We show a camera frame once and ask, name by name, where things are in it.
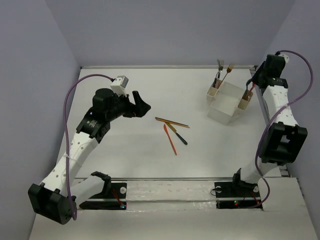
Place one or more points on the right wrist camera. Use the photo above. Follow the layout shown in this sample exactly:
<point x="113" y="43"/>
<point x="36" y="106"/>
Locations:
<point x="285" y="56"/>

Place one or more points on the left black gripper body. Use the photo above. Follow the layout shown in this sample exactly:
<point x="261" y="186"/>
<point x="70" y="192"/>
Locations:
<point x="130" y="107"/>

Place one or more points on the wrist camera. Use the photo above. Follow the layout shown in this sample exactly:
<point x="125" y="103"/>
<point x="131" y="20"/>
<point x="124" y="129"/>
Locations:
<point x="285" y="56"/>
<point x="118" y="86"/>

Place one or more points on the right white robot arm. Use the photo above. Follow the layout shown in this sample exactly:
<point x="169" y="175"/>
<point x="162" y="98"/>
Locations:
<point x="283" y="138"/>

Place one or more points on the silver fork dark handle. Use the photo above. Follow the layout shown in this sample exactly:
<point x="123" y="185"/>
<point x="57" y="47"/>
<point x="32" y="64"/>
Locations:
<point x="220" y="69"/>

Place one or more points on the gold knife dark handle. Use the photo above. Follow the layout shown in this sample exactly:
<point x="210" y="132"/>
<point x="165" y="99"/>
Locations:
<point x="177" y="134"/>

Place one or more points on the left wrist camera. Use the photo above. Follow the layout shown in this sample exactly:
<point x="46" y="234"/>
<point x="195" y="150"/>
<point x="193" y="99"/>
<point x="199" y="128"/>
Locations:
<point x="118" y="86"/>

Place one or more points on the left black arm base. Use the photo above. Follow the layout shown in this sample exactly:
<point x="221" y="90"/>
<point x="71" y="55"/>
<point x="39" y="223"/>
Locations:
<point x="114" y="199"/>

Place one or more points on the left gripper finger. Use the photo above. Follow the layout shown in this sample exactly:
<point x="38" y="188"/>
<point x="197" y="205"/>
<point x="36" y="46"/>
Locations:
<point x="141" y="109"/>
<point x="137" y="98"/>

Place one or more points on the orange chopstick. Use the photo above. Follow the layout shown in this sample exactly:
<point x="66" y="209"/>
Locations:
<point x="172" y="123"/>

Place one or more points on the dark blue chopstick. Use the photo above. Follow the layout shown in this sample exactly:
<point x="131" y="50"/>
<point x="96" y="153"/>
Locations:
<point x="172" y="121"/>

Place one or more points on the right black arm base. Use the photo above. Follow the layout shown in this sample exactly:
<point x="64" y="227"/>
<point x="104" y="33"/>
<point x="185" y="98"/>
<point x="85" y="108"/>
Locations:
<point x="228" y="197"/>

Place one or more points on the metal table rail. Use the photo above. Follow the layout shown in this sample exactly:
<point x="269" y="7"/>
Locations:
<point x="117" y="67"/>

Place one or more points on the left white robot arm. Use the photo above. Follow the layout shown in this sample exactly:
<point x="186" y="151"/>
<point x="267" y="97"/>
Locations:
<point x="52" y="198"/>

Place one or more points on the orange spoon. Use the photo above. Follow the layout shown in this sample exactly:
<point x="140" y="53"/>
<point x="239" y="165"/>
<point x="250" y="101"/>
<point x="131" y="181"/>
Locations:
<point x="252" y="87"/>

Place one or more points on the iridescent spoon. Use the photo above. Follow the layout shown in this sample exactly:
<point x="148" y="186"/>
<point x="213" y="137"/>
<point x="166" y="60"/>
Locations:
<point x="249" y="96"/>

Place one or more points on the gold fork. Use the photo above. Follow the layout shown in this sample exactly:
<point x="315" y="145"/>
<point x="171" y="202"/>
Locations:
<point x="228" y="70"/>

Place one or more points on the white utensil caddy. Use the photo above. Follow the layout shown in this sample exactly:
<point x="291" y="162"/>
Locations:
<point x="225" y="103"/>

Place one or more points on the teal spoon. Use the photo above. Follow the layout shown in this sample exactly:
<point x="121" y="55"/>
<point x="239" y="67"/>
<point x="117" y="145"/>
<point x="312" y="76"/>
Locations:
<point x="246" y="93"/>

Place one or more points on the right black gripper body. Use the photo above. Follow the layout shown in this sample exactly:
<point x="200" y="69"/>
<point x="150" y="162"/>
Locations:
<point x="260" y="73"/>

